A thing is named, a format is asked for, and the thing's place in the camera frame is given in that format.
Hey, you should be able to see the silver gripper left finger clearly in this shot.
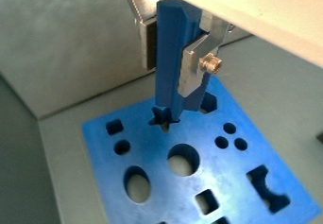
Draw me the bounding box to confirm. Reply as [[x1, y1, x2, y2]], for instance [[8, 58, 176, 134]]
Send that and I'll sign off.
[[127, 0, 159, 70]]

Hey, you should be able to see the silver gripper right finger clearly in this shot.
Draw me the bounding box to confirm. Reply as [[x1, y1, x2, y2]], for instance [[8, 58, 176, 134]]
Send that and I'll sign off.
[[177, 10, 229, 97]]

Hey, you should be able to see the blue star-shaped peg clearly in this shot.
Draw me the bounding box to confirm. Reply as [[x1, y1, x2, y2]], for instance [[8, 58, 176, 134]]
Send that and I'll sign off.
[[149, 0, 209, 128]]

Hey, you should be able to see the blue shape-sorting board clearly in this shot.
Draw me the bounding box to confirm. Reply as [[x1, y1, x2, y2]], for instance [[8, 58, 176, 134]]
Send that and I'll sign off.
[[81, 79, 320, 224]]

